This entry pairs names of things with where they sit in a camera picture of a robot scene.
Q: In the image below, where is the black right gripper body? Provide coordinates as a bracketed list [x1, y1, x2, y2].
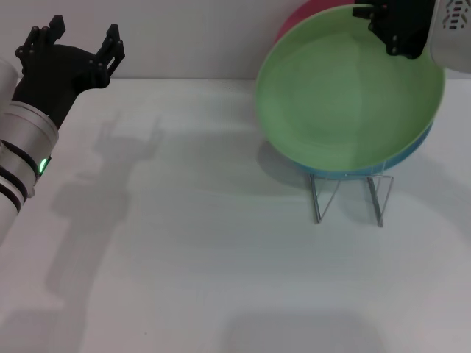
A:
[366, 0, 437, 60]

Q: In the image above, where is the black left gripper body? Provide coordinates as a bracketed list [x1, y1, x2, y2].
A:
[10, 44, 110, 130]

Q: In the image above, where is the green round plate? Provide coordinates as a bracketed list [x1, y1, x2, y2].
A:
[255, 4, 447, 174]

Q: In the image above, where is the pink round plate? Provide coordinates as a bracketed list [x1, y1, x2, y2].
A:
[275, 0, 356, 49]

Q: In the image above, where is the blue round plate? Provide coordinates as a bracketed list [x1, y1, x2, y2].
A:
[289, 120, 436, 182]

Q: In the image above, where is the metal wire plate rack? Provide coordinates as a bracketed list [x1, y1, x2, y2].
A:
[308, 160, 395, 228]

